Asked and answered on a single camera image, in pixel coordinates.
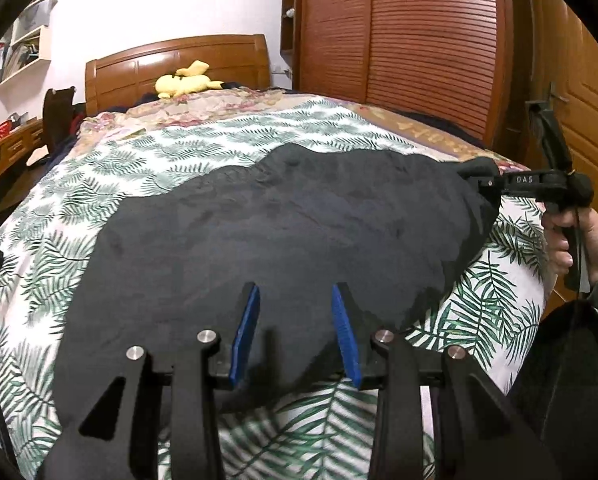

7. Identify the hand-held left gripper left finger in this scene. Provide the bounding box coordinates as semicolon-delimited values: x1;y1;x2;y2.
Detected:
36;282;262;480

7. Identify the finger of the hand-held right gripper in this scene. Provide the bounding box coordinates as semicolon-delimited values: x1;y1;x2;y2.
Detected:
463;171;555;197

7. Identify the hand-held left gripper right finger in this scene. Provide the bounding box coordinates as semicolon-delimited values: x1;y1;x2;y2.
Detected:
331;282;562;480

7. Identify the black button shirt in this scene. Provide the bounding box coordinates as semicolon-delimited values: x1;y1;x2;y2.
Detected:
51;142;502;426

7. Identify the wooden door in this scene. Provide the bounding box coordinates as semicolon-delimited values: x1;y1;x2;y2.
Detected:
522;0;598;241

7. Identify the person's dark clothing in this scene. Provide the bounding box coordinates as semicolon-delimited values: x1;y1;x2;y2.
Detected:
509;300;598;466

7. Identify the slatted wooden wardrobe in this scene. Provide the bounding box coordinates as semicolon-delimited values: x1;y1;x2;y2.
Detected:
291;0;530;161

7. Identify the bed with leaf-pattern cover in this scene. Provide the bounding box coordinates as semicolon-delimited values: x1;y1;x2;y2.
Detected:
0;95;550;480

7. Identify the floral quilt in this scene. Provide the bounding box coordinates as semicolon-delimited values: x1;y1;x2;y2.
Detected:
76;85;525;171

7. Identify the yellow plush toy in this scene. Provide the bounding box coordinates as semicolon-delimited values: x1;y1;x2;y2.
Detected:
155;60;225;99

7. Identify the dark wooden chair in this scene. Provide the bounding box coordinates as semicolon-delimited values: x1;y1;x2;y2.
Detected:
43;88;77;153

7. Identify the wooden headboard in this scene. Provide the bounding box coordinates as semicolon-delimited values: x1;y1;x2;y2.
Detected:
85;34;272;116

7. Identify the wooden desk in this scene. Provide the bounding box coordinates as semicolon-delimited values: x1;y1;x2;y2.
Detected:
0;117;47;221

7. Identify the white wall shelf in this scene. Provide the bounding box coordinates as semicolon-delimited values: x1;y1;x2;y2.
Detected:
0;0;60;88

